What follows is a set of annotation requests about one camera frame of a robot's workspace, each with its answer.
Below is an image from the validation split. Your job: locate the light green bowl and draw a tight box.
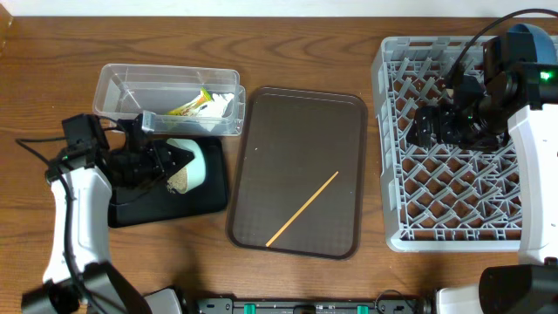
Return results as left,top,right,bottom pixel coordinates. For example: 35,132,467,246
179,139,207,192

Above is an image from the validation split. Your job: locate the yellow green snack wrapper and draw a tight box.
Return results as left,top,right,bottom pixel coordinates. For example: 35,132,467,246
167,87,213,116

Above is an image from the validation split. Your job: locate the dark blue plate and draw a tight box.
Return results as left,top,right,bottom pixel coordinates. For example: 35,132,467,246
506,24,557,65

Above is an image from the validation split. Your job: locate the wooden chopstick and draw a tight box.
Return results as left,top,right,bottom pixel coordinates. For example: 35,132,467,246
265,171,339,248

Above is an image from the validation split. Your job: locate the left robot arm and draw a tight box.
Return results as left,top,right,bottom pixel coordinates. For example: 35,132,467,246
21,114,206,313

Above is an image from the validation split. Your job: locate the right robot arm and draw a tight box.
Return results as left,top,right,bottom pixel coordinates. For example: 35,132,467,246
406,24,557,313

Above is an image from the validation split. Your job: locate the clear plastic waste bin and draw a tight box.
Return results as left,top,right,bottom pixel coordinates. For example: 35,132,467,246
93,64,246,136

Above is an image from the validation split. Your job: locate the grey plastic dishwasher rack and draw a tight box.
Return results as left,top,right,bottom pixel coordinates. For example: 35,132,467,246
371,37,521,252

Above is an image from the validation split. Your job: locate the pile of white rice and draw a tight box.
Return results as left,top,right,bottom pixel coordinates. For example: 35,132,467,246
167,167,188,194

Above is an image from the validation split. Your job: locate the black plastic tray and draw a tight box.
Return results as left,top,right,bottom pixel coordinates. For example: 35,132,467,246
108,137,228,228

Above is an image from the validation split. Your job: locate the brown serving tray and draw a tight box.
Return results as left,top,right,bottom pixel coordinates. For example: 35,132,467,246
226,87,367,260

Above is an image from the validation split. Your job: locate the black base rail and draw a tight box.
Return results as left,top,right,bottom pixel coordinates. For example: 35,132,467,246
191,295,436,314

